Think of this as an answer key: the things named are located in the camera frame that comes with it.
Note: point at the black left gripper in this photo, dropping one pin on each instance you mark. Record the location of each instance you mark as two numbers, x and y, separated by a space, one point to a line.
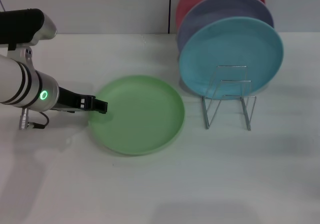
68 100

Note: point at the green round plate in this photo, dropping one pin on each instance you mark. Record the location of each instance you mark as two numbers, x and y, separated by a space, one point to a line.
140 116

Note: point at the light blue round plate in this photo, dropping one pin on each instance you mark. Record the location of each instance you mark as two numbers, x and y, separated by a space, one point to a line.
225 46

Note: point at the purple round plate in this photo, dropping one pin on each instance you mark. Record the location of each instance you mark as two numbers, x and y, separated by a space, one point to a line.
220 8

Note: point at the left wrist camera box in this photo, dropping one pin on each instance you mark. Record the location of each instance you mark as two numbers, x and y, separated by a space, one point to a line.
20 26

